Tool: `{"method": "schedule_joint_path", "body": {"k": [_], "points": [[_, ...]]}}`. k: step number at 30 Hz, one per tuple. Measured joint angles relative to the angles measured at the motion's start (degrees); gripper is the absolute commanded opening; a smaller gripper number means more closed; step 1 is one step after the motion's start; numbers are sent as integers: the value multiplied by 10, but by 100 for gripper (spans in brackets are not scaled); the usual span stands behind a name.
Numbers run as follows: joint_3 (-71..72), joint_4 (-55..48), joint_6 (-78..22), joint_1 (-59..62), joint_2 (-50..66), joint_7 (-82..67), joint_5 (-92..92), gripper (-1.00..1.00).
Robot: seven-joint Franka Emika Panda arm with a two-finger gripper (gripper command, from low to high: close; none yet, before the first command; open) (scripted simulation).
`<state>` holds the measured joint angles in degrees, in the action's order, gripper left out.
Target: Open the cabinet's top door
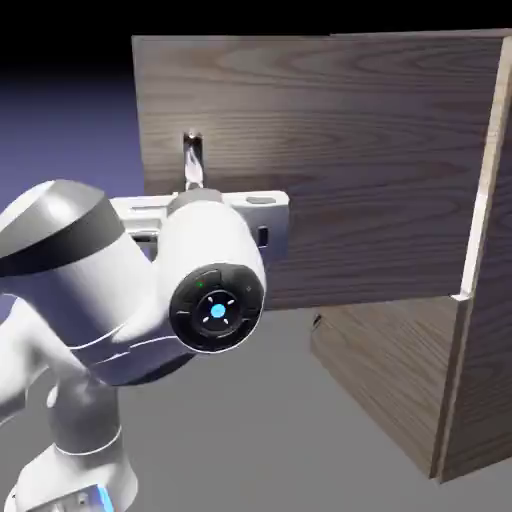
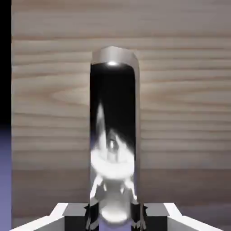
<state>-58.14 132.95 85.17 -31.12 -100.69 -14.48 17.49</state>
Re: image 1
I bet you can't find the large dark wood cabinet door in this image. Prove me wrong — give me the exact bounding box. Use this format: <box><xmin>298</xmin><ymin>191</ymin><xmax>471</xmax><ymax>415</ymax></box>
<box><xmin>131</xmin><ymin>34</ymin><xmax>506</xmax><ymax>311</ymax></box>

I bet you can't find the dark wood cabinet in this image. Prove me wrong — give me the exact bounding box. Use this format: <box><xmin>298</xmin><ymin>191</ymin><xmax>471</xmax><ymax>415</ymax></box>
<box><xmin>330</xmin><ymin>27</ymin><xmax>512</xmax><ymax>484</ymax></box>

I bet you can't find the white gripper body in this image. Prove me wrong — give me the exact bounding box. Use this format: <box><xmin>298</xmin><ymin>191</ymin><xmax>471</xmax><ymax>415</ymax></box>
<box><xmin>109</xmin><ymin>190</ymin><xmax>291</xmax><ymax>260</ymax></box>

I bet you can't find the shiny metal door handle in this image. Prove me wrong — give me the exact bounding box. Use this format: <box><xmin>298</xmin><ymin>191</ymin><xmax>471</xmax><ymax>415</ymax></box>
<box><xmin>182</xmin><ymin>129</ymin><xmax>206</xmax><ymax>192</ymax></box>

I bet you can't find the small dark wood cabinet door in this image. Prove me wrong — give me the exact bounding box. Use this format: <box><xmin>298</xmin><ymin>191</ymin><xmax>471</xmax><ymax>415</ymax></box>
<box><xmin>310</xmin><ymin>296</ymin><xmax>460</xmax><ymax>480</ymax></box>

